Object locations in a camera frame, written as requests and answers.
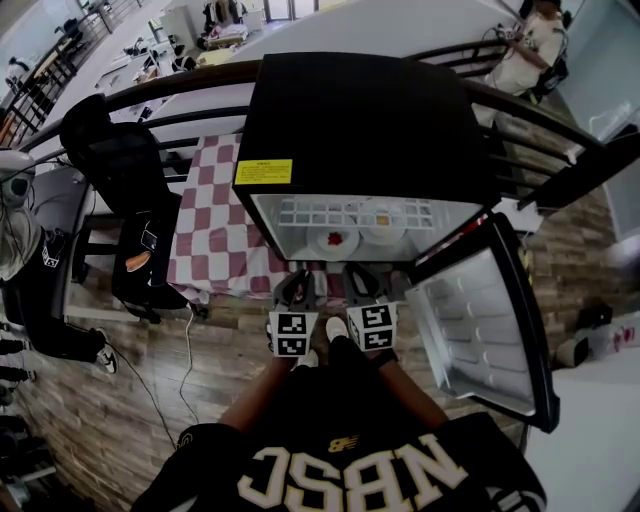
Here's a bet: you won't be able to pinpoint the person's left forearm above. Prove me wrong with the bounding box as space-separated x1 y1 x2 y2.
219 352 296 434

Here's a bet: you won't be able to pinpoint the black bag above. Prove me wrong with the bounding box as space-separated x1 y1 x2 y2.
574 302 614 331

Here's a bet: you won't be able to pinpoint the black mesh office chair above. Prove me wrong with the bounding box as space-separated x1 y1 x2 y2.
58 93 211 321

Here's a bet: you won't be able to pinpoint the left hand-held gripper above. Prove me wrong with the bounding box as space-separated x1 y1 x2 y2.
268 269 319 359

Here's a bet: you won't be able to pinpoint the black cable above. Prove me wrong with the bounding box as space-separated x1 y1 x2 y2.
114 347 179 449

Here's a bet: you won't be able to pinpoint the person's black lettered shirt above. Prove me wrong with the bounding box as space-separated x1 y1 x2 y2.
130 412 549 512

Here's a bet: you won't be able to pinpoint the yellow sticker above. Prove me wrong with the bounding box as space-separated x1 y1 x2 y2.
234 158 294 185

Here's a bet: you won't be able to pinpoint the grey desk with white legs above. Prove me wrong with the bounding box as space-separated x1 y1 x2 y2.
29 167 109 321

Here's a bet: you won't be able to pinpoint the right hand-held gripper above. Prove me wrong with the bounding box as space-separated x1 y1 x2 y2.
342 263 400 353

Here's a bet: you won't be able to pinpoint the white cable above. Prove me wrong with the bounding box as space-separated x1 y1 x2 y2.
178 312 201 426

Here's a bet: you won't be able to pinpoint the black mini fridge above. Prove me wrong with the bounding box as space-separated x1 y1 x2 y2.
232 52 561 434

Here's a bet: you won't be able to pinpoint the person's right forearm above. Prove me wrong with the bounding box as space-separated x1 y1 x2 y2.
377 349 449 431

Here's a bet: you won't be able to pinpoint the white box red print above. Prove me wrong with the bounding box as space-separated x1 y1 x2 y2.
554 322 640 369

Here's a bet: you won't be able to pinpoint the white plate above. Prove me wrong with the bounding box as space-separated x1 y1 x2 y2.
357 199 409 246
305 224 361 256

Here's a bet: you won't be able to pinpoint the black metal railing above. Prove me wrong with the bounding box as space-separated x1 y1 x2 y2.
0 37 640 214

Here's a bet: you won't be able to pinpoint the person's black trousers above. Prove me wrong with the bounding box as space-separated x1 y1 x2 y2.
244 335 426 441

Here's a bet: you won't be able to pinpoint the white table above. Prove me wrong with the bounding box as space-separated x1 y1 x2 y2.
519 367 640 512

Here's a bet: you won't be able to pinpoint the red white checkered tablecloth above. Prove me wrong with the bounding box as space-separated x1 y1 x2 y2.
167 132 416 301

